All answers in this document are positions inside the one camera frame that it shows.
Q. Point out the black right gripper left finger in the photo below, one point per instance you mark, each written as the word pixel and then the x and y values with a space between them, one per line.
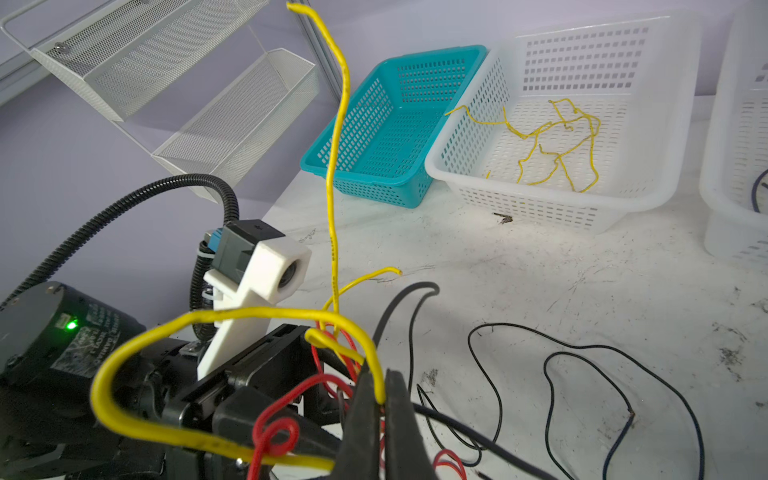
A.
pixel 359 454

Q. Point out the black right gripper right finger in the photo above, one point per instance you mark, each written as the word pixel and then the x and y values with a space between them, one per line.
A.
pixel 405 453

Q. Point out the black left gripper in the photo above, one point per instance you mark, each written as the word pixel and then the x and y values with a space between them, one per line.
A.
pixel 228 401

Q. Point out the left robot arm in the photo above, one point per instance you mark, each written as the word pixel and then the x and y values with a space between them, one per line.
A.
pixel 54 339

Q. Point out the white mesh lower shelf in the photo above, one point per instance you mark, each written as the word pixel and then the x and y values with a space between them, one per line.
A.
pixel 235 129

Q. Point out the white mesh shelf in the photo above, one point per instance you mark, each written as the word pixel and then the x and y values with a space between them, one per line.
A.
pixel 121 57
pixel 235 129

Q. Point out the teal plastic basket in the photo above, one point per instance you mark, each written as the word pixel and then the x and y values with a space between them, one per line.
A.
pixel 393 119

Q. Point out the white plastic basket middle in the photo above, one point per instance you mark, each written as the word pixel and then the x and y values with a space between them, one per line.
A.
pixel 575 126

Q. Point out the white plastic basket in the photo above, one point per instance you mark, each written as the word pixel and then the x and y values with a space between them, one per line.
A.
pixel 733 180
pixel 575 126

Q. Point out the white mesh upper shelf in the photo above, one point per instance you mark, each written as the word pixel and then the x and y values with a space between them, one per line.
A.
pixel 121 57

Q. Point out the white plastic basket right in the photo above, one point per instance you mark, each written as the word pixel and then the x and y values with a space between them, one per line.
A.
pixel 733 180

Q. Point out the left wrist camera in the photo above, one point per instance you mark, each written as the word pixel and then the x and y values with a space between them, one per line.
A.
pixel 254 265

